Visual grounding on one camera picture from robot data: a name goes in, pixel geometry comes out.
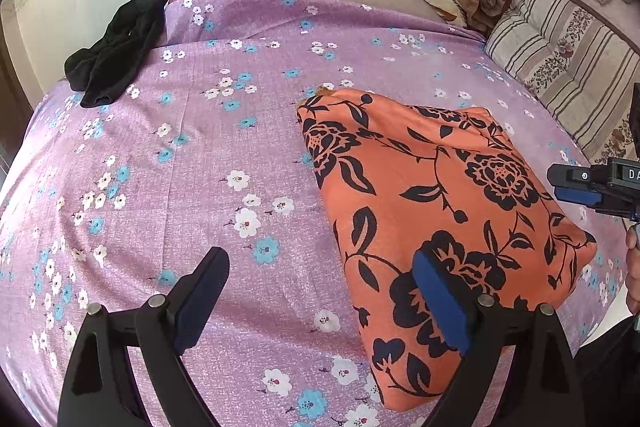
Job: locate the striped floral cushion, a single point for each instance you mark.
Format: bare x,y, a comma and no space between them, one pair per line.
565,52

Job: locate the black garment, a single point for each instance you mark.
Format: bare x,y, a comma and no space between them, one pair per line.
115,52

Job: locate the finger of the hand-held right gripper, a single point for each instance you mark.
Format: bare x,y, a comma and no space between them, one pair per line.
577,196
575,176

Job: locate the wooden bed rail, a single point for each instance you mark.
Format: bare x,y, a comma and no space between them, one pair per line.
600,7

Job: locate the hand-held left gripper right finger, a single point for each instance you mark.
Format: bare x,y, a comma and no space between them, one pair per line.
445,302

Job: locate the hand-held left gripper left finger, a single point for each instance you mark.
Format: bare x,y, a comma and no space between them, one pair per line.
200,292

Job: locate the person's right hand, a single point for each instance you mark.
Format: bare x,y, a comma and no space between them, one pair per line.
634,272

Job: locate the orange black floral blouse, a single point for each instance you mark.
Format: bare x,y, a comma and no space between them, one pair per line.
425,187

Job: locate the purple floral bedsheet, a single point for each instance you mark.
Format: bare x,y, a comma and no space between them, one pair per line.
200,132

